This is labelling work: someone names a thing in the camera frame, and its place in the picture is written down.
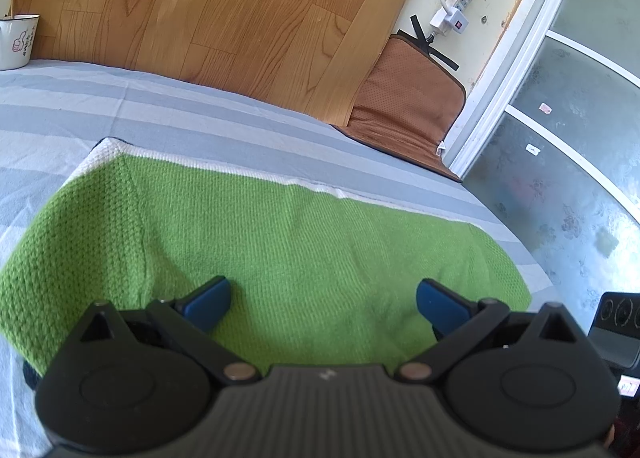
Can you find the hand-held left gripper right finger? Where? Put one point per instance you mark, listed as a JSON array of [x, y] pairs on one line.
[[437, 303]]

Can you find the pink sticker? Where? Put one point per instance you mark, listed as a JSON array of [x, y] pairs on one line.
[[545, 108]]

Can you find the white framed frosted glass door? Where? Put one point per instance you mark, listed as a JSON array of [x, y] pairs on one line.
[[550, 188]]

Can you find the striped blue bed sheet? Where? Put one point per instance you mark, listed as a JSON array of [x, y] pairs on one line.
[[200, 108]]

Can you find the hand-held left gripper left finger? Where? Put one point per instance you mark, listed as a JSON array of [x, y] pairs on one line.
[[210, 300]]

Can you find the wood pattern wall sheet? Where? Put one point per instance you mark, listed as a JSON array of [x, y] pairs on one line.
[[200, 13]]

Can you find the white plug adapter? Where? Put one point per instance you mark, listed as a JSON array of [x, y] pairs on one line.
[[450, 23]]

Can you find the black tape strip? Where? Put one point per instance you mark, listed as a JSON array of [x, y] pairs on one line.
[[424, 35], [444, 61]]

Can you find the green knit sweater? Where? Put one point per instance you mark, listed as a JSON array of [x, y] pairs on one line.
[[300, 248]]

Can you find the white sticker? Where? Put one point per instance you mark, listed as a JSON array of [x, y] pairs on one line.
[[533, 149]]

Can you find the white enamel mug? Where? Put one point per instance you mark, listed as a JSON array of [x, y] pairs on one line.
[[17, 48]]

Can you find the brown mesh cushion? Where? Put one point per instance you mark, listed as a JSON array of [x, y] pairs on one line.
[[400, 108]]

